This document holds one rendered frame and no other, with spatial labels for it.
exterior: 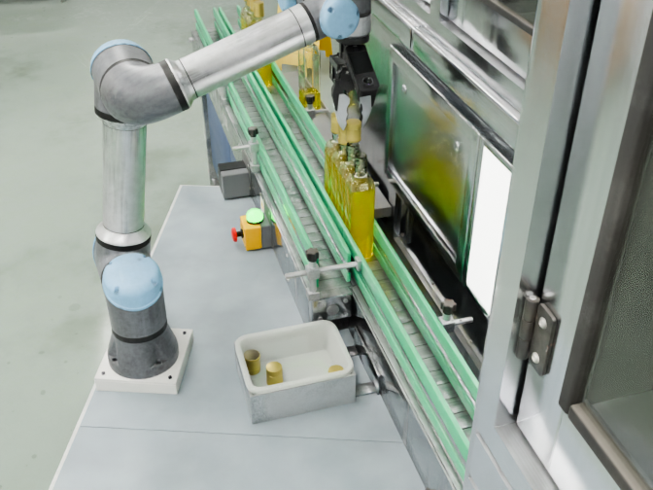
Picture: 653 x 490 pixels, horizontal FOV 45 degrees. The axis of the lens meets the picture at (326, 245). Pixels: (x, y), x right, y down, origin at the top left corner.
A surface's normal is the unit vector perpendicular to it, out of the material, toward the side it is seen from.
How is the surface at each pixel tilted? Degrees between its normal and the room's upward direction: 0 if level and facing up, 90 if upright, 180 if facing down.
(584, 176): 90
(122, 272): 8
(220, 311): 0
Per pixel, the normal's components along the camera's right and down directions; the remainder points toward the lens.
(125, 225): 0.35, 0.54
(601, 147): -0.96, 0.16
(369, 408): 0.00, -0.82
